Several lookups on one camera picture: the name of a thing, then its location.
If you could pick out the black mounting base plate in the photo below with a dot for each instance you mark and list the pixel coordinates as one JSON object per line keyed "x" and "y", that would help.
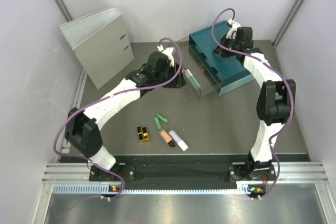
{"x": 132, "y": 172}

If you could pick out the lavender white tube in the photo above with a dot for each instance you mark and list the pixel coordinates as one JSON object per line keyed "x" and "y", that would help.
{"x": 178, "y": 140}

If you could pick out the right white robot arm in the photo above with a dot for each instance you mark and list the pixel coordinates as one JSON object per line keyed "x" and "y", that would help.
{"x": 275, "y": 105}

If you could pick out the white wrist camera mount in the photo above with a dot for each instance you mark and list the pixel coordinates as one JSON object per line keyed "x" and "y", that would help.
{"x": 233, "y": 26}
{"x": 169, "y": 51}

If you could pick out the green tube lower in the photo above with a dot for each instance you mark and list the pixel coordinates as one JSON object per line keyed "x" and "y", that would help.
{"x": 157, "y": 123}

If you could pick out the grey lever arch binder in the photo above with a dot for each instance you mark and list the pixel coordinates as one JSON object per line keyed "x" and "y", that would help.
{"x": 101, "y": 43}

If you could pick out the mint green white tube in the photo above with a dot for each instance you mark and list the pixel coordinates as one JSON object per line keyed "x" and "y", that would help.
{"x": 191, "y": 79}

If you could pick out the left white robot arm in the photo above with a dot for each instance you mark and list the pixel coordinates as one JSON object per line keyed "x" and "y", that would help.
{"x": 83, "y": 127}

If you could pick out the clear acrylic drawer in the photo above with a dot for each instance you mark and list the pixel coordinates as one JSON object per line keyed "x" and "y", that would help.
{"x": 190, "y": 61}

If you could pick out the gold makeup palette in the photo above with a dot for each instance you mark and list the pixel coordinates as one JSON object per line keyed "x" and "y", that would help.
{"x": 142, "y": 134}

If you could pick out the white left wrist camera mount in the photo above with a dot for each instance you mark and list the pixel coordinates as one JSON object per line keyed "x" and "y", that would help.
{"x": 169, "y": 51}

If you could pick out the grey slotted cable duct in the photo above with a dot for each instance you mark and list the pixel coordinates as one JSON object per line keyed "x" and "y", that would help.
{"x": 111, "y": 189}

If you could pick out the green tube upper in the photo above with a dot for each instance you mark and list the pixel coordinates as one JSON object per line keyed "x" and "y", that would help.
{"x": 162, "y": 118}

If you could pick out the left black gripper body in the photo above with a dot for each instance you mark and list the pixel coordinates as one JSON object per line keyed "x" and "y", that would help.
{"x": 168, "y": 72}

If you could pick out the aluminium frame rail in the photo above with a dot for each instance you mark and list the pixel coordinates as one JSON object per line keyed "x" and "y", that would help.
{"x": 285, "y": 172}

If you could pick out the peach bottle black cap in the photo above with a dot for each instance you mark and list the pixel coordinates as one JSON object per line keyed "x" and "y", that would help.
{"x": 166, "y": 138}

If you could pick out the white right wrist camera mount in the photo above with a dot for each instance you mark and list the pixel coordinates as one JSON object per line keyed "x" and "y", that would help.
{"x": 233, "y": 26}

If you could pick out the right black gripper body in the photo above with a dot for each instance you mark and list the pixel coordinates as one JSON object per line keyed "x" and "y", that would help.
{"x": 224, "y": 51}

